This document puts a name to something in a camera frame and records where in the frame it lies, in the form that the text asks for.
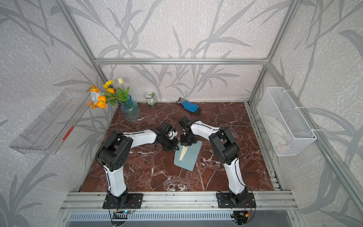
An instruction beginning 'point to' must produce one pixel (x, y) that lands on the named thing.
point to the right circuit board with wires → (241, 217)
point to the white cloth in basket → (278, 132)
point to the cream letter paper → (183, 152)
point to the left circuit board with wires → (129, 208)
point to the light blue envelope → (190, 157)
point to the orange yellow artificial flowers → (108, 92)
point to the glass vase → (130, 109)
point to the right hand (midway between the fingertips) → (183, 144)
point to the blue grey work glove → (189, 106)
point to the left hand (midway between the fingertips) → (179, 148)
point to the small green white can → (151, 100)
